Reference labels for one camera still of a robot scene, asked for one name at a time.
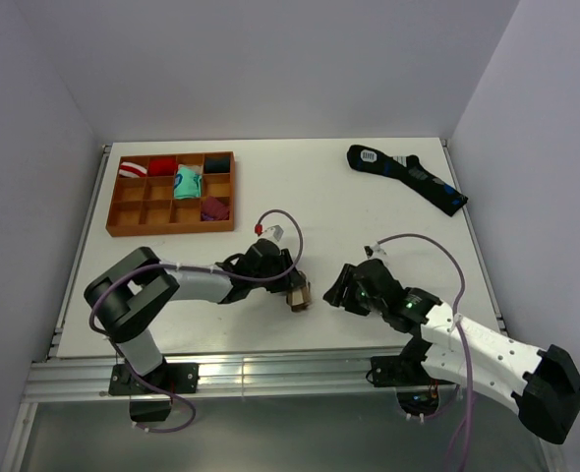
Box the dark green sock roll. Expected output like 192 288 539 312
203 155 231 174

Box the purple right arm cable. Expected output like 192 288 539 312
376 232 478 472

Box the brown striped sock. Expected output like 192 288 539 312
286 270 312 313

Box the red white striped sock roll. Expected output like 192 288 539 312
118 161 147 178

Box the teal sock roll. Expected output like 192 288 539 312
173 166 203 200

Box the aluminium mounting rail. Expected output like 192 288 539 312
21 348 400 403

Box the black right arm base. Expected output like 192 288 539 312
365 355 461 423

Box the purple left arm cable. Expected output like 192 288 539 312
88 209 305 434

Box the orange compartment tray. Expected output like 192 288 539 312
106 151 236 237

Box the purple sock roll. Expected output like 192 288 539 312
201 197 230 221

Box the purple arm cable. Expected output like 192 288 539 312
376 232 478 472
88 209 305 434

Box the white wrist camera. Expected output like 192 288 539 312
255 223 284 244
364 243 386 259

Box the black blue sock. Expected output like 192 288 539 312
346 145 468 216

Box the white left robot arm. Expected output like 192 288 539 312
84 238 310 392

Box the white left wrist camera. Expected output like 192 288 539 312
255 223 284 244

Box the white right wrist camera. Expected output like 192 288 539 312
364 243 386 259

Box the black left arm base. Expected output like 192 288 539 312
107 362 199 424

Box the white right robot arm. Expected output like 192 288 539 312
323 259 580 444

